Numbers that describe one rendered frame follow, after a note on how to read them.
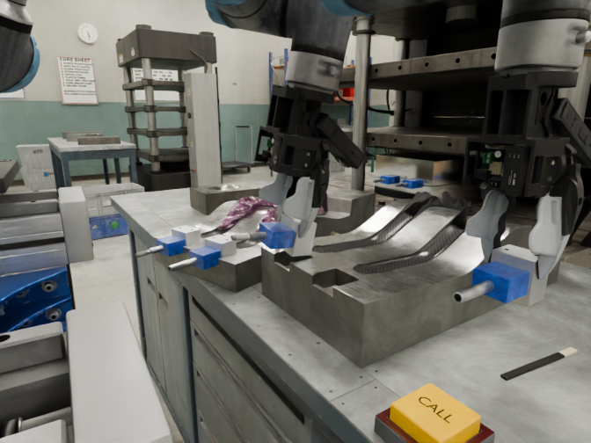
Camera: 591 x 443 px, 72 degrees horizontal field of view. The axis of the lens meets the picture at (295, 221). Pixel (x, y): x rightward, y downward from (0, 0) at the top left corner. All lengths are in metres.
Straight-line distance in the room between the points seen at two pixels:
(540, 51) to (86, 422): 0.44
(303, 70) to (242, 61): 8.08
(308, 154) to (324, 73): 0.11
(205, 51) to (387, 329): 4.99
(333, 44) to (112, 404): 0.48
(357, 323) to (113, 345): 0.34
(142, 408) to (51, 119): 7.53
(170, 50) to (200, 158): 1.26
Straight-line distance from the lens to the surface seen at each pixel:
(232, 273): 0.74
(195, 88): 4.96
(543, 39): 0.46
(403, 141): 1.52
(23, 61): 0.80
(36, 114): 7.68
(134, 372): 0.22
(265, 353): 0.62
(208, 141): 5.01
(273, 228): 0.61
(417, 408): 0.44
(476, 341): 0.65
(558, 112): 0.49
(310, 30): 0.57
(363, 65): 1.63
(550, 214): 0.49
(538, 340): 0.69
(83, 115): 7.73
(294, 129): 0.57
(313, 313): 0.60
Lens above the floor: 1.11
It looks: 15 degrees down
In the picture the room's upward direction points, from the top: straight up
